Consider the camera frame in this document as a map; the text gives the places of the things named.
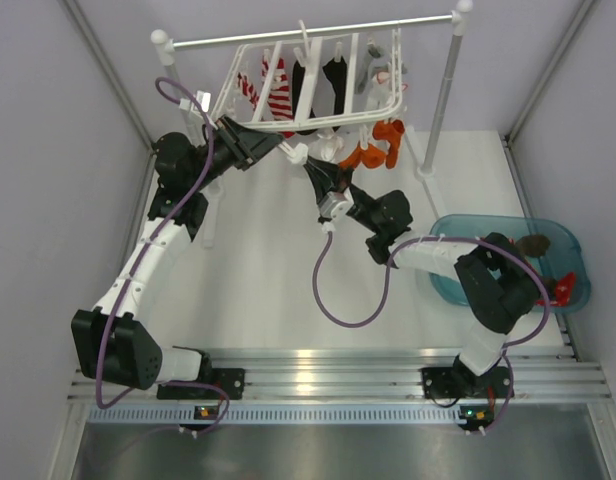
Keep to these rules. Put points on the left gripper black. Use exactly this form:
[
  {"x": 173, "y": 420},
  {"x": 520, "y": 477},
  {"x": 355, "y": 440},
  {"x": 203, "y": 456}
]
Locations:
[{"x": 255, "y": 145}]

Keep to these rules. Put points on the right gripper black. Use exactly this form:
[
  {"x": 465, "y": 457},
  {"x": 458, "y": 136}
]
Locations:
[{"x": 339, "y": 180}]

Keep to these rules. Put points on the orange sock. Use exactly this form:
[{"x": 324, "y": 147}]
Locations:
[
  {"x": 372, "y": 158},
  {"x": 391, "y": 132}
]

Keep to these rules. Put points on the white plastic sock hanger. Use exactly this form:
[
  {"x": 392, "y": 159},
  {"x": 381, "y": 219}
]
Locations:
[{"x": 315, "y": 50}]

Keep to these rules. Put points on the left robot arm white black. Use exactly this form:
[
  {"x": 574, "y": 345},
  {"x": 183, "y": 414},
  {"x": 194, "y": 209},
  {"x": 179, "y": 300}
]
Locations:
[{"x": 112, "y": 339}]

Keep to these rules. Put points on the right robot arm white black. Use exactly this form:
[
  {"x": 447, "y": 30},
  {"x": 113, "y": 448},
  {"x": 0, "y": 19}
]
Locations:
[{"x": 498, "y": 282}]

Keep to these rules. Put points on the red white striped sock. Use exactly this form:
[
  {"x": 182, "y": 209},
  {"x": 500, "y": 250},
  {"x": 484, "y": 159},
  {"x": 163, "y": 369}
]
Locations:
[
  {"x": 279, "y": 98},
  {"x": 247, "y": 89}
]

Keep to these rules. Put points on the black sock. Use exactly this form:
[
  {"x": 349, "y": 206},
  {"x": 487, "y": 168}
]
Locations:
[
  {"x": 304, "y": 80},
  {"x": 335, "y": 72}
]

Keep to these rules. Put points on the white sock red trim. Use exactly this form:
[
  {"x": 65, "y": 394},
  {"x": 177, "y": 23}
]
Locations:
[{"x": 380, "y": 91}]

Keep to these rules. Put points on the grey sock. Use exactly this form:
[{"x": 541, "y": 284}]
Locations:
[{"x": 367, "y": 69}]

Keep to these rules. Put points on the silver metal clothes rack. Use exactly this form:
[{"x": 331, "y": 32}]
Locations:
[{"x": 421, "y": 155}]

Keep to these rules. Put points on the brown sock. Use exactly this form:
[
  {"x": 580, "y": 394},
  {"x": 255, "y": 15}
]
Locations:
[{"x": 533, "y": 246}]

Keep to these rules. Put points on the red sock in basin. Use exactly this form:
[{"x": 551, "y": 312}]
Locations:
[{"x": 560, "y": 292}]

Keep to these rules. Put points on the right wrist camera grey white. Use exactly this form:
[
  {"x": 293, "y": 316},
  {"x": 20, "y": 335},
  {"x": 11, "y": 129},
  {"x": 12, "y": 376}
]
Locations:
[{"x": 333, "y": 207}]

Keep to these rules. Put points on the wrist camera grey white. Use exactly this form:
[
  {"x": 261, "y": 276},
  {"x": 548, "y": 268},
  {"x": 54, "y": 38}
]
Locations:
[
  {"x": 333, "y": 207},
  {"x": 201, "y": 103}
]

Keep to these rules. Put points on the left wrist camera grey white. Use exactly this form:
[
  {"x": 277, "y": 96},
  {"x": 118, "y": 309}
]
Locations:
[{"x": 201, "y": 103}]

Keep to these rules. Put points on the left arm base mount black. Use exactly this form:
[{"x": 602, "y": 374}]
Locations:
[{"x": 231, "y": 380}]

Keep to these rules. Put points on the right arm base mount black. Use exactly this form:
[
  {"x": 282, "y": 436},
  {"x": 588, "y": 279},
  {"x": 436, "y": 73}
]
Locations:
[{"x": 446, "y": 386}]

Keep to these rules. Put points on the slotted grey cable duct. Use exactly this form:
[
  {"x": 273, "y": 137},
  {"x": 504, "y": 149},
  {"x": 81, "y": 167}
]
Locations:
[{"x": 290, "y": 414}]

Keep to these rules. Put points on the aluminium mounting rail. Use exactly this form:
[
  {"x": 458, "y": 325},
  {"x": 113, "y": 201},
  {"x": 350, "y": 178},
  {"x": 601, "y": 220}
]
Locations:
[{"x": 541, "y": 374}]

